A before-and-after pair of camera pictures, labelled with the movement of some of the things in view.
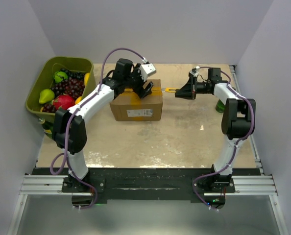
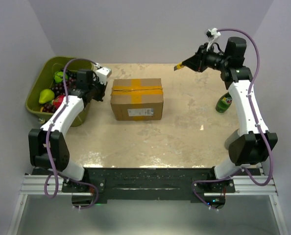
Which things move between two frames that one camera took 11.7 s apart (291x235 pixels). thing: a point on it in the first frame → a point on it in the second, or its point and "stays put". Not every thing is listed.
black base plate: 150,185 stays put
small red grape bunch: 49,107 stays put
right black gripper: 189,91 → 198,62
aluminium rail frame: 261,184 stays put
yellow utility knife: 169,89 → 178,66
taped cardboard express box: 128,106 stays put
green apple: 60,76 stays put
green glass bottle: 220,106 stays put
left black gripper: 141,92 → 103,87
